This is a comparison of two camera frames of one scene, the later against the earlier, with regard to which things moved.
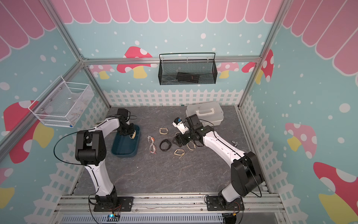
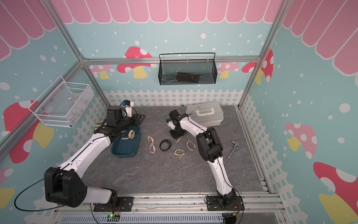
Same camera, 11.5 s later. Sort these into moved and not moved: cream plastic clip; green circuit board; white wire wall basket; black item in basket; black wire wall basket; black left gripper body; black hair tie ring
Moved: cream plastic clip; black left gripper body
Not moved: white wire wall basket; black item in basket; black hair tie ring; green circuit board; black wire wall basket
